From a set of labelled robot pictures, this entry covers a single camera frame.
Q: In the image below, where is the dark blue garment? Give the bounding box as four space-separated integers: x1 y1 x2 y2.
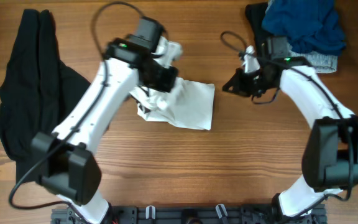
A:
262 0 346 56

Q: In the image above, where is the light grey garment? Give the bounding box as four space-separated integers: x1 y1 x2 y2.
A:
287 44 338 73

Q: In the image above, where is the black garment at top right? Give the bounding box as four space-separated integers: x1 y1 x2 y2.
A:
245 2 273 53

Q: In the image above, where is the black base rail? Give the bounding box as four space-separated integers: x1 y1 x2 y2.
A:
50 204 328 224

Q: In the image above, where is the black garment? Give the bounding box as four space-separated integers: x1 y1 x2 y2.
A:
245 2 273 53
0 9 90 180

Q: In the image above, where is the left white rail clip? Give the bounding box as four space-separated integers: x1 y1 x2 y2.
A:
145 205 156 220

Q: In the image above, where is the white t-shirt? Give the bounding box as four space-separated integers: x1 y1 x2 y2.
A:
130 78 215 130

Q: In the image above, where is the black garment on left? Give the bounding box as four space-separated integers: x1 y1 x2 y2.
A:
0 9 90 180

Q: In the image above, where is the white rail clip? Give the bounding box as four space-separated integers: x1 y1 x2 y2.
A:
215 204 229 224
145 205 156 220

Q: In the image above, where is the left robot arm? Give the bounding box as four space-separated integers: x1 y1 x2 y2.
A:
30 16 181 223

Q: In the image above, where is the right white rail clip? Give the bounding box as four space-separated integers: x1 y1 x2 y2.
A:
215 204 229 224

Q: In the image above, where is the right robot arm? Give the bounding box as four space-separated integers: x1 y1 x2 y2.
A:
221 39 358 223

